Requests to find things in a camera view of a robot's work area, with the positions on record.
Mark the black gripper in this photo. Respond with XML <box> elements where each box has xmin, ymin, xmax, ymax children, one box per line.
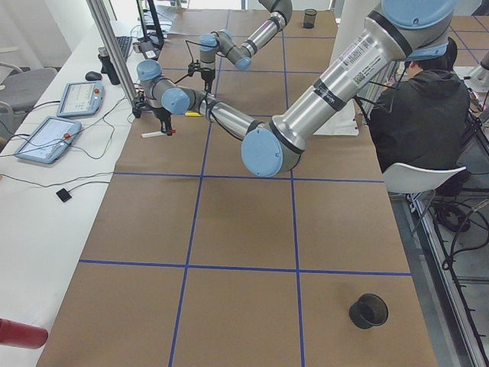
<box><xmin>200</xmin><ymin>67</ymin><xmax>215</xmax><ymax>93</ymax></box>
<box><xmin>155</xmin><ymin>108</ymin><xmax>173</xmax><ymax>136</ymax></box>

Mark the red and white marker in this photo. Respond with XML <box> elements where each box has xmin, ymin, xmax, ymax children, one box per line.
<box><xmin>141</xmin><ymin>129</ymin><xmax>176</xmax><ymax>138</ymax></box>

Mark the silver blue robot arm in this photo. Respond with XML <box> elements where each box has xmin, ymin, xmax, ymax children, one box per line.
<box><xmin>137</xmin><ymin>1</ymin><xmax>455</xmax><ymax>177</ymax></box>
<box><xmin>199</xmin><ymin>0</ymin><xmax>293</xmax><ymax>93</ymax></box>

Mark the black monitor stand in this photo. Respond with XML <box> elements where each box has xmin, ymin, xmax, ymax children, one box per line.
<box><xmin>136</xmin><ymin>0</ymin><xmax>164</xmax><ymax>50</ymax></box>

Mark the black water bottle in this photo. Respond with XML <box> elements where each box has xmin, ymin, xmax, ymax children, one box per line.
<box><xmin>98</xmin><ymin>47</ymin><xmax>121</xmax><ymax>85</ymax></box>

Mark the black computer mouse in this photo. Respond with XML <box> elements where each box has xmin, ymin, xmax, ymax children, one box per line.
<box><xmin>85</xmin><ymin>71</ymin><xmax>102</xmax><ymax>81</ymax></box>

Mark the black keyboard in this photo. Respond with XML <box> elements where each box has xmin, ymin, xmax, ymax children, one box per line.
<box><xmin>116</xmin><ymin>36</ymin><xmax>133</xmax><ymax>60</ymax></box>

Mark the far blue teach pendant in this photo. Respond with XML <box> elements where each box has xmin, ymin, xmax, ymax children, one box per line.
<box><xmin>57</xmin><ymin>81</ymin><xmax>105</xmax><ymax>118</ymax></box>

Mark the blue teach pendant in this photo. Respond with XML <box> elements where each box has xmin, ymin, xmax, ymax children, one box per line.
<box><xmin>57</xmin><ymin>81</ymin><xmax>105</xmax><ymax>118</ymax></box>
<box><xmin>15</xmin><ymin>116</ymin><xmax>82</xmax><ymax>164</ymax></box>

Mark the near blue teach pendant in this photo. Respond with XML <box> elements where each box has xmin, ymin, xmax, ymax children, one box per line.
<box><xmin>15</xmin><ymin>116</ymin><xmax>82</xmax><ymax>164</ymax></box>

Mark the far black mesh pen cup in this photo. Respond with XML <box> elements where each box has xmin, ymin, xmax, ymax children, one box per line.
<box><xmin>303</xmin><ymin>8</ymin><xmax>317</xmax><ymax>29</ymax></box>

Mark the black mesh pen cup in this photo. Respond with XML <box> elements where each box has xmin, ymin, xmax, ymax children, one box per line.
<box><xmin>348</xmin><ymin>294</ymin><xmax>389</xmax><ymax>330</ymax></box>
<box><xmin>303</xmin><ymin>8</ymin><xmax>317</xmax><ymax>29</ymax></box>

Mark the small black square device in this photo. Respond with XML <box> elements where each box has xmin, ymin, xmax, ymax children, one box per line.
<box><xmin>56</xmin><ymin>188</ymin><xmax>72</xmax><ymax>203</ymax></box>

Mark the grey office chair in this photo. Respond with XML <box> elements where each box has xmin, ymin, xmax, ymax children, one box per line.
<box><xmin>1</xmin><ymin>63</ymin><xmax>57</xmax><ymax>113</ymax></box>

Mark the white plastic chair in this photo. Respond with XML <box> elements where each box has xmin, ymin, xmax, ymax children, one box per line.
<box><xmin>381</xmin><ymin>162</ymin><xmax>468</xmax><ymax>238</ymax></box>

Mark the person in black hoodie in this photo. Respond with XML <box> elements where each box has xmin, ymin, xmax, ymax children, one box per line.
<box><xmin>368</xmin><ymin>36</ymin><xmax>471</xmax><ymax>184</ymax></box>

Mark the red cylinder bottle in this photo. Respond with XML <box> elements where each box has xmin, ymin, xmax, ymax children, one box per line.
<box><xmin>1</xmin><ymin>319</ymin><xmax>48</xmax><ymax>349</ymax></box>

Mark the near black mesh pen cup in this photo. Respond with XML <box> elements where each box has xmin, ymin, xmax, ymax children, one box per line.
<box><xmin>348</xmin><ymin>294</ymin><xmax>389</xmax><ymax>330</ymax></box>

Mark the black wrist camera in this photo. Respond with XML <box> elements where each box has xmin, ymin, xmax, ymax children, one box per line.
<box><xmin>132</xmin><ymin>93</ymin><xmax>147</xmax><ymax>119</ymax></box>

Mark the silver aluminium camera post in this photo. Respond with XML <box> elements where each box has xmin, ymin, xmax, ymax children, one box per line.
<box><xmin>86</xmin><ymin>0</ymin><xmax>141</xmax><ymax>119</ymax></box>

